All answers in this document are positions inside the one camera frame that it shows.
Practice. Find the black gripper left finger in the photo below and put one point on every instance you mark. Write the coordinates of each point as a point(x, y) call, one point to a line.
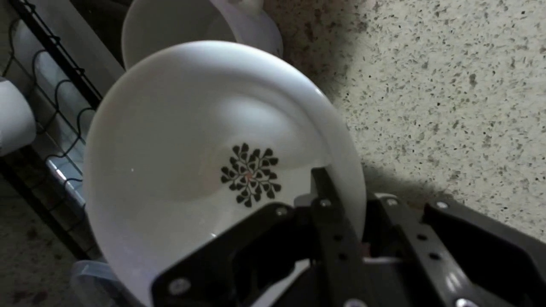
point(239, 245)

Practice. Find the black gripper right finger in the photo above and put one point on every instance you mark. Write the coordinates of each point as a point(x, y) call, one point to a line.
point(483, 257)

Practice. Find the white bowl with flower print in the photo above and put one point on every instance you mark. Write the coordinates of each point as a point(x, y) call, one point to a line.
point(171, 148)

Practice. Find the grey rack drip tray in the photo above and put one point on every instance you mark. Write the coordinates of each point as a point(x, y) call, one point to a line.
point(60, 177)

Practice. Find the black two-tier dish rack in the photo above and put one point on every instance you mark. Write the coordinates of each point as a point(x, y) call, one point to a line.
point(62, 56)

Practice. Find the large speckled white mug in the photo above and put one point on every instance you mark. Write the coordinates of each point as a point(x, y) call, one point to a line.
point(171, 23)

